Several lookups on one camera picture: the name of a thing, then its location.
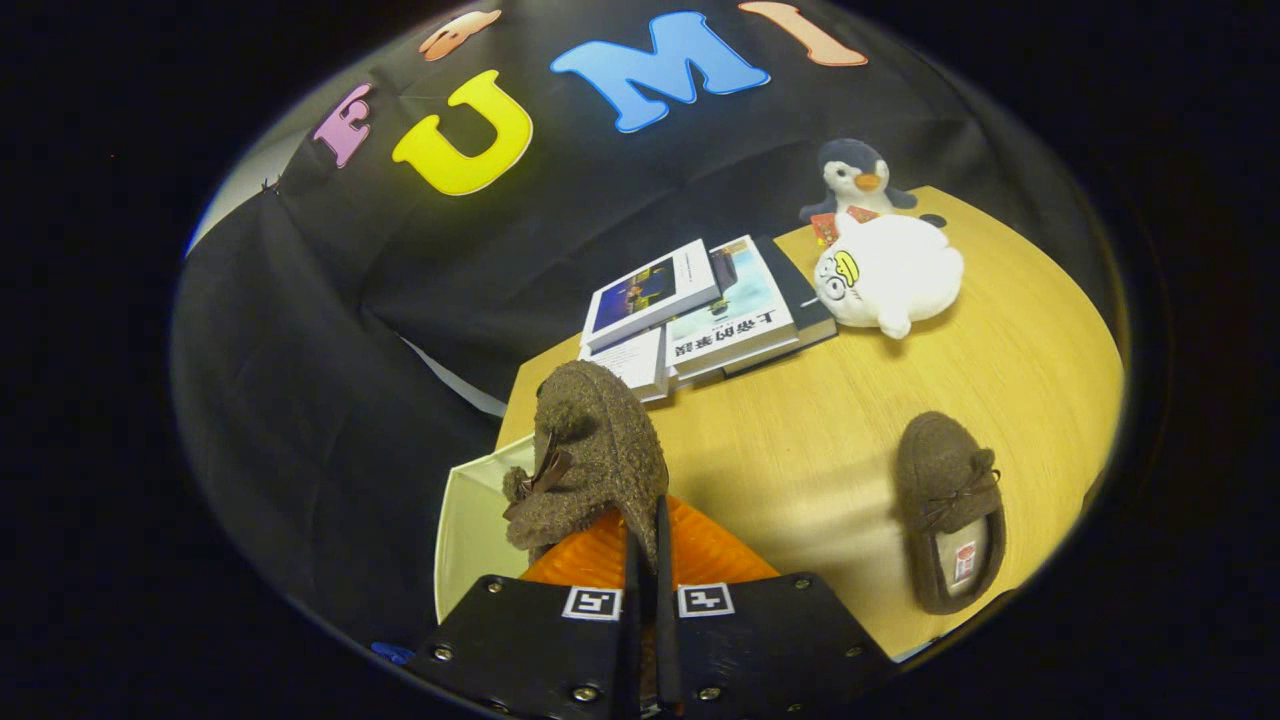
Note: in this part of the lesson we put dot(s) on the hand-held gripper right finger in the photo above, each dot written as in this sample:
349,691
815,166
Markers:
760,645

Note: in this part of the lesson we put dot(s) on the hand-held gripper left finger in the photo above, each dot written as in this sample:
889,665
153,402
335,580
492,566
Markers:
530,645

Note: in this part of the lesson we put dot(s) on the green fabric storage box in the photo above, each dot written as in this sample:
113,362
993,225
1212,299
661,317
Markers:
475,530

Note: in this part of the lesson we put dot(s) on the brown fuzzy shoe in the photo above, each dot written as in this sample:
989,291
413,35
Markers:
600,440
940,460

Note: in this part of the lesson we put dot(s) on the plain white book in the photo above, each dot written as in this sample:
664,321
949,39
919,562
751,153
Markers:
635,362

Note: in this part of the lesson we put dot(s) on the pale sky cover book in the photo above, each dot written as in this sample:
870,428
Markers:
740,310

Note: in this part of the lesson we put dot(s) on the dark cover book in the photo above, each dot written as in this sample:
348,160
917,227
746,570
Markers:
802,300

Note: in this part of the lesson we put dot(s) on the white book blue picture cover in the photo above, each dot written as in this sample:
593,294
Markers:
650,295

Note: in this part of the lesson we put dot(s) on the white round plush toy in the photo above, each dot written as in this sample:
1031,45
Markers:
900,270

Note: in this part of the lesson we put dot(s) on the penguin plush toy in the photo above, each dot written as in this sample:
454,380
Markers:
855,175

